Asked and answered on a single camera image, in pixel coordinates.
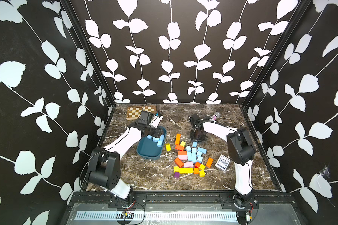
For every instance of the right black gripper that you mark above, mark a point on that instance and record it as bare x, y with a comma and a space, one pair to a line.
191, 136

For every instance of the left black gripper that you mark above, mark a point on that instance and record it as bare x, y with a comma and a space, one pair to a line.
158, 131

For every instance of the dark teal plastic tray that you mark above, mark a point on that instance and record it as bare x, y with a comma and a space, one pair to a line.
148, 149

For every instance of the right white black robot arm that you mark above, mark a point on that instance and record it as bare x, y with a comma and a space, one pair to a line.
240, 149

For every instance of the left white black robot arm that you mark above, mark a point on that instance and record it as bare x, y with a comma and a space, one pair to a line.
104, 168

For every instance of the wooden chess board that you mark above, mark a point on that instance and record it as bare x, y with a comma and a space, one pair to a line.
134, 112

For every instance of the light blue block pile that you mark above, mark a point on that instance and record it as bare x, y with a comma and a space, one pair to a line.
194, 153

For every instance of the long orange block upper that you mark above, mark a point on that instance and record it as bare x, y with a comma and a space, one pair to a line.
177, 140

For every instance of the red orange block stack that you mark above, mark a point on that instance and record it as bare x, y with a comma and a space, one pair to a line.
182, 154

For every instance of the purple glitter microphone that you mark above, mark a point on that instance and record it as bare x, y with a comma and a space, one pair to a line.
215, 116

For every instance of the orange block right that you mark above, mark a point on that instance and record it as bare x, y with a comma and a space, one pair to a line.
209, 162

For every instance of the pink block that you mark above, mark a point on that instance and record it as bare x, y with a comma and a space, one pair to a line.
188, 164

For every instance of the small yellow block left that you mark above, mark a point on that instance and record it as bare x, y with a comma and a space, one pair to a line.
168, 147

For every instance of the orange red block lower left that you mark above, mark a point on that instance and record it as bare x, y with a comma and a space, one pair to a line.
179, 163

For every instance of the blue playing card deck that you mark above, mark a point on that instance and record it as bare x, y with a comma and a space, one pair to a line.
222, 163

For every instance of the long yellow block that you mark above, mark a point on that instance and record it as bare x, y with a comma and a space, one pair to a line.
186, 170

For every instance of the purple cube block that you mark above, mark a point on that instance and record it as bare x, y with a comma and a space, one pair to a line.
177, 175

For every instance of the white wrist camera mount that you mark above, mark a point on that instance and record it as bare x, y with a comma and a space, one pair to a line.
156, 119

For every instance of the black front rail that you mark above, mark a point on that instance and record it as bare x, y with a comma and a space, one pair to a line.
224, 198

